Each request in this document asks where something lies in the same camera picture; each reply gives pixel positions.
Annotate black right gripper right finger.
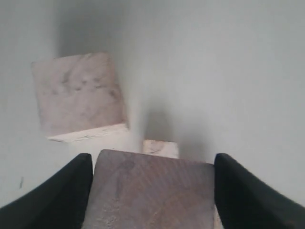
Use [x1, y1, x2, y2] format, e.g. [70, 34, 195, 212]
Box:
[214, 153, 305, 229]

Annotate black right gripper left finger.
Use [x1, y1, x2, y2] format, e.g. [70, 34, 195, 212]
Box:
[0, 153, 92, 229]

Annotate second largest wooden cube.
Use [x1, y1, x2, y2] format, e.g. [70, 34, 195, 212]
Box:
[82, 150, 214, 229]

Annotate smallest wooden cube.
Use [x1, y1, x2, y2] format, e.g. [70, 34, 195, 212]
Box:
[142, 140, 179, 158]

